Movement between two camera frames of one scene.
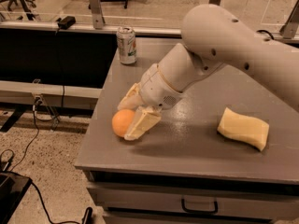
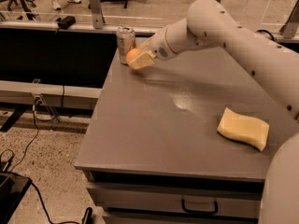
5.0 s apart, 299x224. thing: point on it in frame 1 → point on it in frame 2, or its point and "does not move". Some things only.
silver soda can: (126, 45) does not move
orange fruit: (121, 121) → (133, 54)
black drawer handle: (215, 211) does not move
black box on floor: (13, 188) does not move
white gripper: (156, 89) → (158, 45)
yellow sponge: (249, 129) does not move
